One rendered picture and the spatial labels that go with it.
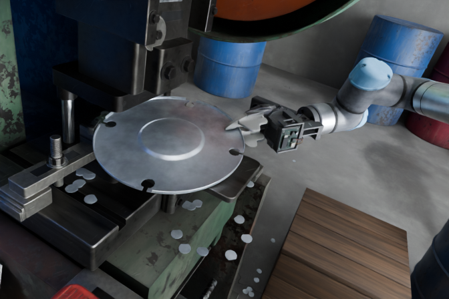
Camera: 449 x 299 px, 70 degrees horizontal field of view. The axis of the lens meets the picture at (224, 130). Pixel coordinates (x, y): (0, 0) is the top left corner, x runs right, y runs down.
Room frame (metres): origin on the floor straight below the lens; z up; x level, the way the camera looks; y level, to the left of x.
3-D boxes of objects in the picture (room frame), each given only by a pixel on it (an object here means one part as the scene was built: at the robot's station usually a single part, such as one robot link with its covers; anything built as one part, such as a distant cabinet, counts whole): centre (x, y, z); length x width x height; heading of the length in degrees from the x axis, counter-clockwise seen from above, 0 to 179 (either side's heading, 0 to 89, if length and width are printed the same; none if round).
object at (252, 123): (0.60, -0.05, 0.83); 0.09 x 0.06 x 0.03; 122
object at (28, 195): (0.43, 0.28, 0.76); 0.17 x 0.06 x 0.10; 160
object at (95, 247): (0.58, 0.22, 0.68); 0.45 x 0.30 x 0.06; 160
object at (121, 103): (0.59, 0.22, 0.86); 0.20 x 0.16 x 0.05; 160
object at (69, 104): (0.53, 0.30, 0.81); 0.02 x 0.02 x 0.14
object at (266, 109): (0.64, -0.07, 0.84); 0.09 x 0.02 x 0.05; 122
